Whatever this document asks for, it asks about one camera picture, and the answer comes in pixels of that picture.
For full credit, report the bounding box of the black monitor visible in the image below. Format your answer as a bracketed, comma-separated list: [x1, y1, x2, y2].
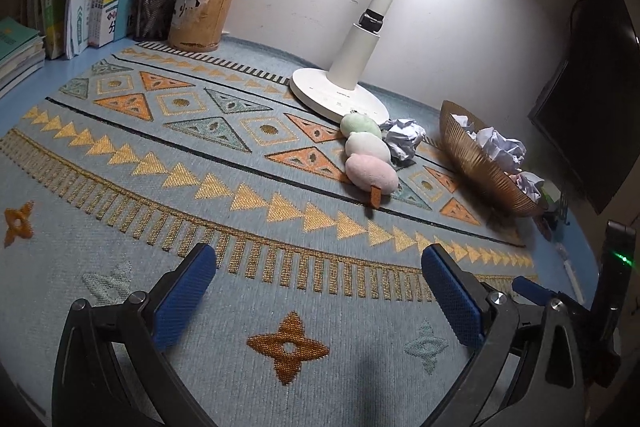
[527, 0, 640, 215]

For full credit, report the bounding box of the black mesh pen holder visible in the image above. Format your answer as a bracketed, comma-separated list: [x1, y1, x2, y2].
[134, 0, 179, 42]

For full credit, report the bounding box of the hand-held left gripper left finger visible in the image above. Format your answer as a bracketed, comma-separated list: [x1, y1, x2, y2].
[52, 243, 218, 427]

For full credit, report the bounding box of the patterned blue mat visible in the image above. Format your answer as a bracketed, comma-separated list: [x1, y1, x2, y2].
[0, 36, 541, 427]

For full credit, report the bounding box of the large paper ball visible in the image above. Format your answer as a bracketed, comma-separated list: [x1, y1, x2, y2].
[380, 118, 427, 162]

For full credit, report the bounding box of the gold ribbed bowl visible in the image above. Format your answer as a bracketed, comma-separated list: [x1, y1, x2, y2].
[439, 99, 546, 218]

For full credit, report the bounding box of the three-ball skewer plush toy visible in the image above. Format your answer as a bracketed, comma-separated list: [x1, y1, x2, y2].
[340, 112, 401, 209]

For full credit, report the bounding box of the stack of teal books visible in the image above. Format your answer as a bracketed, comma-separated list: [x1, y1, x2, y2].
[0, 17, 47, 98]

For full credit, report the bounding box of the pile of papers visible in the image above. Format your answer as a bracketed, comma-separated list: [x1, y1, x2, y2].
[450, 113, 546, 202]

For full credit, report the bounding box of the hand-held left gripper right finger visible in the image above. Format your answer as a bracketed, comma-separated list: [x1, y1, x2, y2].
[421, 243, 588, 427]

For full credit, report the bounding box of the bamboo pen holder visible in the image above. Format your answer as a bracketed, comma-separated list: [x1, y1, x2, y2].
[167, 0, 236, 52]

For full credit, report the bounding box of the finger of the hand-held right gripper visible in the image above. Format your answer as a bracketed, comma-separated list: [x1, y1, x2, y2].
[511, 276, 593, 323]

